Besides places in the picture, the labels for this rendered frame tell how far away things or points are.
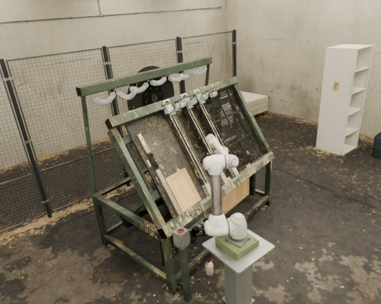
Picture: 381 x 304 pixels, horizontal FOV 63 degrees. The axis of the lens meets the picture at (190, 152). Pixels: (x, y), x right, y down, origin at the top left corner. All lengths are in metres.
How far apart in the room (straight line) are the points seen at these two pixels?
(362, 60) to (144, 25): 5.03
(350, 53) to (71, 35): 5.68
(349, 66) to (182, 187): 4.13
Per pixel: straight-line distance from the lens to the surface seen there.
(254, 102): 8.61
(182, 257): 3.21
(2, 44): 7.42
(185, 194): 3.42
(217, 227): 2.88
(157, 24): 8.70
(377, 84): 7.81
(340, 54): 6.47
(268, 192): 4.99
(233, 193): 4.40
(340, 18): 8.04
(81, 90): 3.43
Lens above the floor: 2.82
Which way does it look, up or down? 24 degrees down
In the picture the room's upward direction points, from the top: 4 degrees counter-clockwise
